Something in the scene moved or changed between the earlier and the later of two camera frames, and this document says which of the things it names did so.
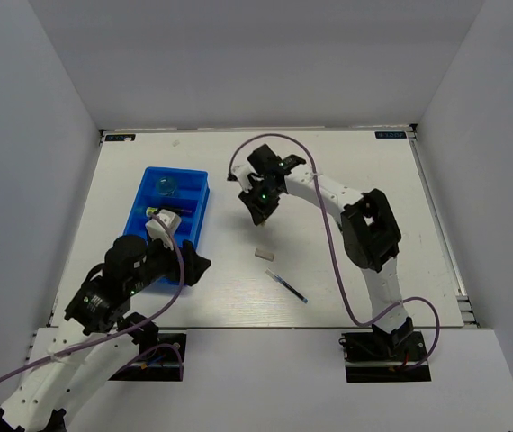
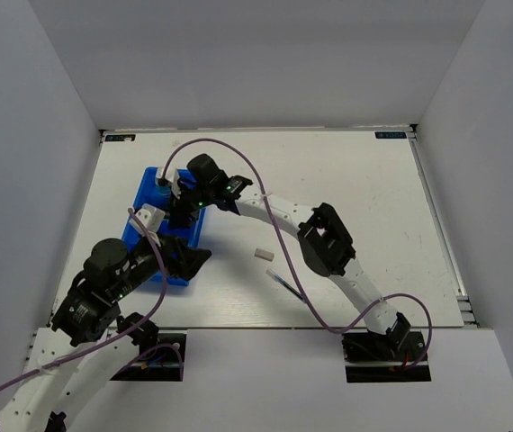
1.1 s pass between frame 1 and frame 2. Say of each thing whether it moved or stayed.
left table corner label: stayed
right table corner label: stayed
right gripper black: moved
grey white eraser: stayed
